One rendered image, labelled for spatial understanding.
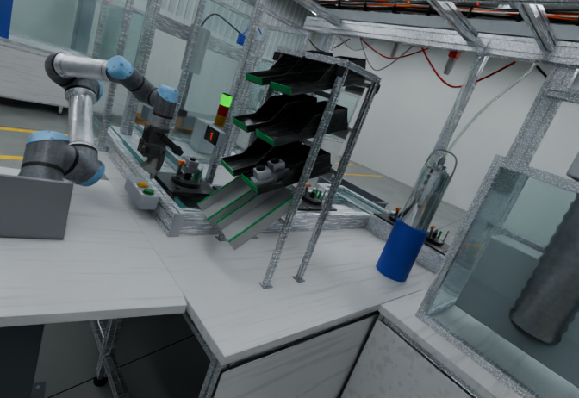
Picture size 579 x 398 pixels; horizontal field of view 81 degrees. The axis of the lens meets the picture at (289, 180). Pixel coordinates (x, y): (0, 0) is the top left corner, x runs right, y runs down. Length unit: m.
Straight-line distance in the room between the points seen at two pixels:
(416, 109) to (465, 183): 2.84
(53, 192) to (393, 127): 11.67
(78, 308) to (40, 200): 0.37
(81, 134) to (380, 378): 1.50
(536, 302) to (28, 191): 1.57
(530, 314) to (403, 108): 11.24
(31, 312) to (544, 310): 1.41
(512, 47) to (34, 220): 2.02
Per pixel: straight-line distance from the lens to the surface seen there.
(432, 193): 1.64
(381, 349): 1.53
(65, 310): 1.02
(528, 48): 1.96
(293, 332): 1.11
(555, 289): 1.35
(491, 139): 11.61
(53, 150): 1.36
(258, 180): 1.08
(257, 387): 1.18
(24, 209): 1.25
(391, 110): 12.49
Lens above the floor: 1.51
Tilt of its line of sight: 14 degrees down
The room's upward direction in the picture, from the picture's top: 19 degrees clockwise
